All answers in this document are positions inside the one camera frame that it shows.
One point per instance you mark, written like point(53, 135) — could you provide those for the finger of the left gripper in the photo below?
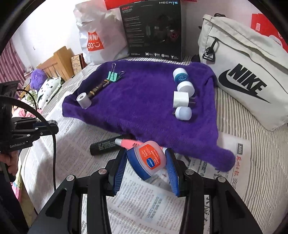
point(43, 130)
point(38, 123)

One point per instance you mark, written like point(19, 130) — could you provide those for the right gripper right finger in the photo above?
point(228, 213)

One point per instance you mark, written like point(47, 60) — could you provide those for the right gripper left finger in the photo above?
point(62, 212)

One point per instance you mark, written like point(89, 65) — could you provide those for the white tape roll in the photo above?
point(83, 100)

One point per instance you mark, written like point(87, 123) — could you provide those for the black cylindrical tube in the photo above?
point(108, 145)

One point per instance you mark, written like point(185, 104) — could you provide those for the pink highlighter pen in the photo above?
point(127, 143)

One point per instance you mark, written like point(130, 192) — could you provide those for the green binder clip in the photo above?
point(118, 76)
point(112, 76)

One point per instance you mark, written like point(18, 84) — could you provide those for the Vaseline jar blue lid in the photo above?
point(146, 159)

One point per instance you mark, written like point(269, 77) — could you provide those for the small white round bottle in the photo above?
point(183, 113)

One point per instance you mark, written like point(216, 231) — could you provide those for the white power plug adapter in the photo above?
point(182, 99)

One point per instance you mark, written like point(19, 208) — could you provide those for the white blue cylindrical bottle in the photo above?
point(180, 77)

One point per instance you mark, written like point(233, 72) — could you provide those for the person's left hand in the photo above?
point(11, 160)

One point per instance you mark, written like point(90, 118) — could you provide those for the white black spotted pillow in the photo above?
point(48, 90)

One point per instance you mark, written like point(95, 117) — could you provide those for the purple plush toy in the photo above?
point(37, 79)

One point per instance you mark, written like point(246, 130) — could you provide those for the striped grey bed quilt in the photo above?
point(259, 175)

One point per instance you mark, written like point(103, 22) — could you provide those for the wooden chair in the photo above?
point(59, 65)

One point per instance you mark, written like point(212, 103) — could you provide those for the brown patterned notebook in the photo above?
point(78, 63)

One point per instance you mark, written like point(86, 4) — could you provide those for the newspaper sheet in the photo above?
point(139, 206)

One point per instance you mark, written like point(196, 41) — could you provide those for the white Miniso plastic bag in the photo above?
point(101, 33)

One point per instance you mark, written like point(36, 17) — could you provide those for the purple towel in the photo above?
point(140, 103)

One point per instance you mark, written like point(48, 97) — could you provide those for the grey Nike waist bag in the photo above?
point(250, 67)

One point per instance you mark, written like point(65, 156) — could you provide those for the black headset box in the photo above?
point(153, 29)

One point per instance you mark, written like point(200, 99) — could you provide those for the red white paper bag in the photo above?
point(262, 24)

